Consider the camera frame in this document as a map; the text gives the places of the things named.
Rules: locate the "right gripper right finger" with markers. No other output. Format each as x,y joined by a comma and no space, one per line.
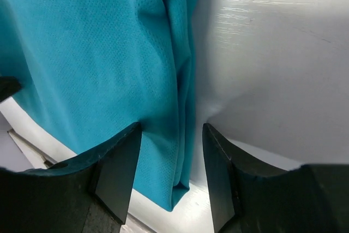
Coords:
249,195

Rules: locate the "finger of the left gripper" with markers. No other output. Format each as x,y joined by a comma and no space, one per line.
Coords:
9,85

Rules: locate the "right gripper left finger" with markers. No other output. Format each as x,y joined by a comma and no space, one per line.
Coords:
86,193

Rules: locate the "dark teal t shirt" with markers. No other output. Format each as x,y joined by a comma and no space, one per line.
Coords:
89,68

